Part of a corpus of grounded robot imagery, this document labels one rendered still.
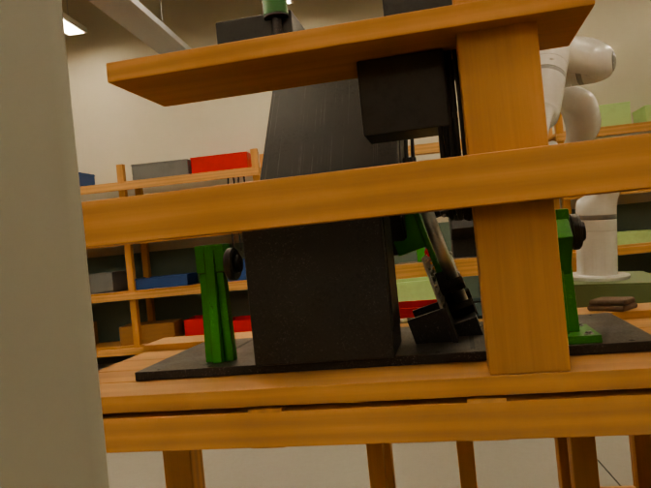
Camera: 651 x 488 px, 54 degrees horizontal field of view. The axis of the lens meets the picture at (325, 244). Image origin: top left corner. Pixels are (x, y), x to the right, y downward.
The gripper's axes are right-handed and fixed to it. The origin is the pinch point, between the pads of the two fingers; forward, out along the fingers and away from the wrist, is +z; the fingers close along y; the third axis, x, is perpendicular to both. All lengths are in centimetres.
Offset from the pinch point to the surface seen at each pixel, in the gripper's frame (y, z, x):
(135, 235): 37, 53, 17
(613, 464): -209, -33, -19
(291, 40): 52, 12, 1
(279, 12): 54, 13, -10
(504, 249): 14.4, -10.3, 33.0
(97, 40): -129, 296, -619
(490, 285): 10.8, -5.8, 36.7
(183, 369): 4, 62, 24
